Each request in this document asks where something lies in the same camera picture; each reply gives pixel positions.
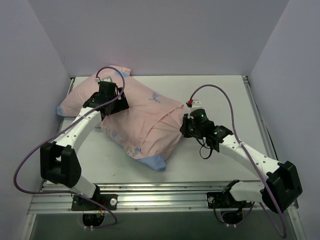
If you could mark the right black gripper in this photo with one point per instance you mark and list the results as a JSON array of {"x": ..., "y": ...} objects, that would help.
[{"x": 186, "y": 128}]

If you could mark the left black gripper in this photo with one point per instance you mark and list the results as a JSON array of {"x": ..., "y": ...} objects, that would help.
[{"x": 120, "y": 103}]

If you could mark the blue and pink printed pillowcase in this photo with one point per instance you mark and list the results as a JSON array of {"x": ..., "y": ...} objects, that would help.
[{"x": 149, "y": 130}]

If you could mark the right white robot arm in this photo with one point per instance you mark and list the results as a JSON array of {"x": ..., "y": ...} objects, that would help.
[{"x": 280, "y": 184}]

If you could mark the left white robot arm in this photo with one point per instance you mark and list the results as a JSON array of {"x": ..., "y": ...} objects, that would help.
[{"x": 59, "y": 163}]

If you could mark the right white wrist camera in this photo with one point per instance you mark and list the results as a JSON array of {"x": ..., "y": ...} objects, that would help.
[{"x": 194, "y": 104}]

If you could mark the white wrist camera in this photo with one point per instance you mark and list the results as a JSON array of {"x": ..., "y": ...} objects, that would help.
[
  {"x": 105, "y": 79},
  {"x": 194, "y": 104}
]

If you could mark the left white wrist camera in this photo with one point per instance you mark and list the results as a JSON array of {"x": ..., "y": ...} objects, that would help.
[{"x": 105, "y": 79}]

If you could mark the aluminium front rail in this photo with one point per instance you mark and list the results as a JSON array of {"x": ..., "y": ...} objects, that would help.
[{"x": 135, "y": 197}]

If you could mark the right aluminium side rail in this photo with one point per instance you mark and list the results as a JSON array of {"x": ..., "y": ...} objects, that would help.
[{"x": 264, "y": 132}]

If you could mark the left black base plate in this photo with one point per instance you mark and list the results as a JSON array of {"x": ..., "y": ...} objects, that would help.
[{"x": 109, "y": 201}]

